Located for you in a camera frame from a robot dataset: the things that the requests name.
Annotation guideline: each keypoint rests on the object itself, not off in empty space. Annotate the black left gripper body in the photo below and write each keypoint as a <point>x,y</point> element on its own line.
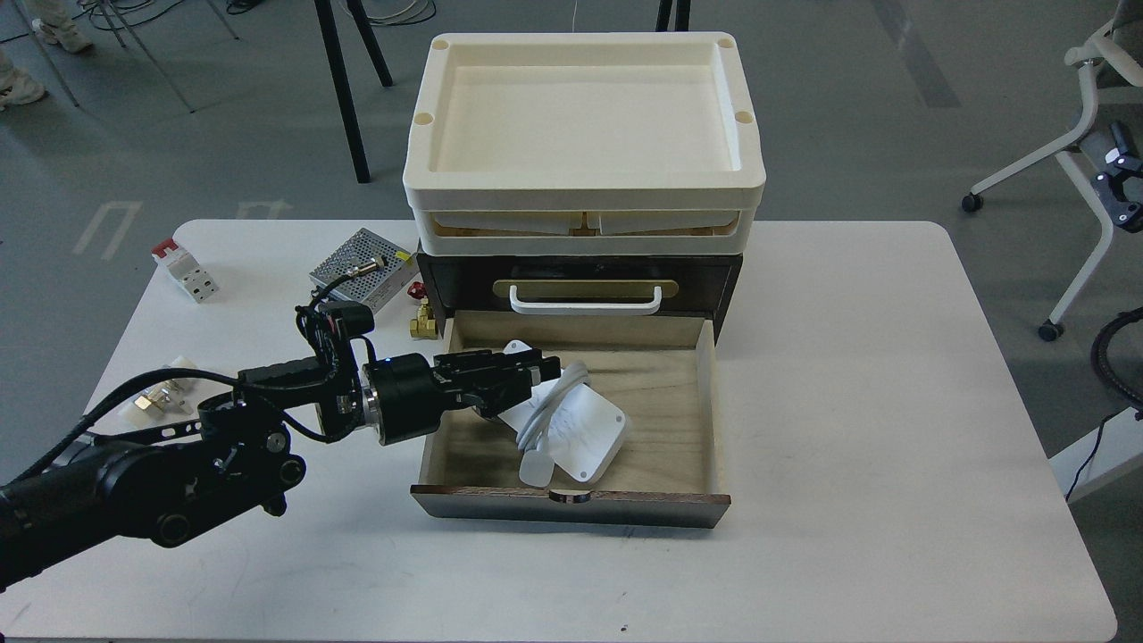
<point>405,397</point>

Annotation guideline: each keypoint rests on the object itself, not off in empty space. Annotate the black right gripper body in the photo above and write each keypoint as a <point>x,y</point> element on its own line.
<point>1120,164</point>

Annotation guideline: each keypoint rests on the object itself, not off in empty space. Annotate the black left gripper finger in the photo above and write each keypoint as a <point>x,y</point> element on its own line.
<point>531,364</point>
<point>489,408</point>

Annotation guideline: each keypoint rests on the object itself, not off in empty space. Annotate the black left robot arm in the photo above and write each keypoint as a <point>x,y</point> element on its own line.
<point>172,483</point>

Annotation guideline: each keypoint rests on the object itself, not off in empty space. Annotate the metal mesh power supply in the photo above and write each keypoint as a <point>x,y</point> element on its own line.
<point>396,267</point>

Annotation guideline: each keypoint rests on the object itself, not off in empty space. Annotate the open wooden drawer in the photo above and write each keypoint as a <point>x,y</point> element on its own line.
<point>638,444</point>

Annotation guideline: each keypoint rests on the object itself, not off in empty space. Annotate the white office chair base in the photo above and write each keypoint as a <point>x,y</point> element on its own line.
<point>1110,56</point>

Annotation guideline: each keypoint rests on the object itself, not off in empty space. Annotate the cream plastic lower tray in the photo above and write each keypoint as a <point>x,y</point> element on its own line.
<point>583,233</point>

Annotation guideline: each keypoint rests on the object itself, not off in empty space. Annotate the cream plastic tray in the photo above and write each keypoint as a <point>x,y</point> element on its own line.
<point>583,233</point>
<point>589,121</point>

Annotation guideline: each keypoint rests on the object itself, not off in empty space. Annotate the brass valve white ends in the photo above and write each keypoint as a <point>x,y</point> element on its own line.
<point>166,398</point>

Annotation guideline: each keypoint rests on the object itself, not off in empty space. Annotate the cream plastic top tray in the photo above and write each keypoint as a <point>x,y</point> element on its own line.
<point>589,121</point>

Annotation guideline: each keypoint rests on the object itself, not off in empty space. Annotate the black stand leg right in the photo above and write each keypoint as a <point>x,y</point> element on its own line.
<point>673,15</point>

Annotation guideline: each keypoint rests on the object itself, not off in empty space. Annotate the black stand leg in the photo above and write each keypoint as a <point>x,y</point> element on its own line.
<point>334,54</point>
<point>673,15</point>

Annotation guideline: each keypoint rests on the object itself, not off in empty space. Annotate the black stand leg left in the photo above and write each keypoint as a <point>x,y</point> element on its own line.
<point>334,54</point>

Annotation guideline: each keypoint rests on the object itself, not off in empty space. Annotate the brass valve red handle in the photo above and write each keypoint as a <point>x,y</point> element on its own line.
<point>424,325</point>

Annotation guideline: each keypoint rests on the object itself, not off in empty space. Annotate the white drawer handle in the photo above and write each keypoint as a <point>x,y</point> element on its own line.
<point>540,309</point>

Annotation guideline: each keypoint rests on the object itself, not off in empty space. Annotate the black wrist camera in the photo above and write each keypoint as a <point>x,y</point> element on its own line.
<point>341,320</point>

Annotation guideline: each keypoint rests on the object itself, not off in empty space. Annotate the white circuit breaker red switch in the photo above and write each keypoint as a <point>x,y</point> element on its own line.
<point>184,269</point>

